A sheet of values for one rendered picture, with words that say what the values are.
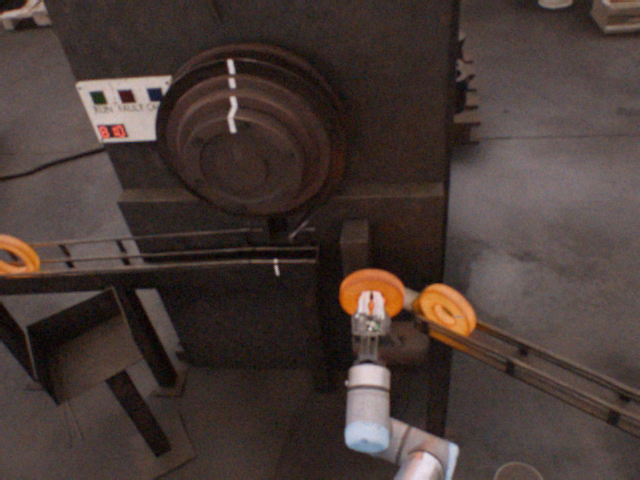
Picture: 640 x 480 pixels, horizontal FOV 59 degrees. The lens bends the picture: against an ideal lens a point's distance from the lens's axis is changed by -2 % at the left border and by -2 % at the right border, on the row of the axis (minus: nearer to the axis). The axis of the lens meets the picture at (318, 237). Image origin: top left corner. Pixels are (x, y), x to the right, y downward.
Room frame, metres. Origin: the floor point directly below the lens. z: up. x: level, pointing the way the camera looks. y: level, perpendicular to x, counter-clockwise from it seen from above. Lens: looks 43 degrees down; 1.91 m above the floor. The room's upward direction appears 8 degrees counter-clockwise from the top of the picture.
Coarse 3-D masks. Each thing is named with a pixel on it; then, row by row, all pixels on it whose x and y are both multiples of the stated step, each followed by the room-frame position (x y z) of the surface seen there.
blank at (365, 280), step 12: (360, 276) 0.91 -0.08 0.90; (372, 276) 0.91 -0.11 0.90; (384, 276) 0.91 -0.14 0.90; (348, 288) 0.91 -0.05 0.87; (360, 288) 0.90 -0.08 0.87; (372, 288) 0.90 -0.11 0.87; (384, 288) 0.89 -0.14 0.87; (396, 288) 0.89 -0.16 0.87; (348, 300) 0.91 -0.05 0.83; (372, 300) 0.93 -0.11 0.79; (384, 300) 0.90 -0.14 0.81; (396, 300) 0.89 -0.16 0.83; (372, 312) 0.90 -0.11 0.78; (396, 312) 0.88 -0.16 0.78
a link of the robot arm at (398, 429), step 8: (392, 424) 0.63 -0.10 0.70; (400, 424) 0.63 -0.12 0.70; (392, 432) 0.61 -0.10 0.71; (400, 432) 0.61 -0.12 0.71; (392, 440) 0.60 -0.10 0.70; (400, 440) 0.59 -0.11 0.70; (392, 448) 0.58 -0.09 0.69; (376, 456) 0.61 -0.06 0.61; (384, 456) 0.58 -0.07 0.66; (392, 456) 0.57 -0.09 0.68
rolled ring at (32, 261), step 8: (0, 240) 1.40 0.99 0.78; (8, 240) 1.40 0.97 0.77; (16, 240) 1.41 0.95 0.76; (8, 248) 1.39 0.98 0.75; (16, 248) 1.38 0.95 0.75; (24, 248) 1.39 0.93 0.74; (24, 256) 1.38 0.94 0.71; (32, 256) 1.39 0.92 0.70; (0, 264) 1.42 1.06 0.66; (8, 264) 1.43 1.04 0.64; (32, 264) 1.38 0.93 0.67; (0, 272) 1.41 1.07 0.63; (8, 272) 1.40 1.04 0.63; (16, 272) 1.40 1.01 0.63
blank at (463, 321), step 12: (432, 288) 0.95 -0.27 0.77; (444, 288) 0.94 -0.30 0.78; (432, 300) 0.94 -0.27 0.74; (444, 300) 0.91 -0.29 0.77; (456, 300) 0.90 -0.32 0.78; (432, 312) 0.94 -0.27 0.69; (444, 312) 0.94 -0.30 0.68; (456, 312) 0.88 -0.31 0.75; (468, 312) 0.87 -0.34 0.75; (444, 324) 0.91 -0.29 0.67; (456, 324) 0.88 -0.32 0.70; (468, 324) 0.86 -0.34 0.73
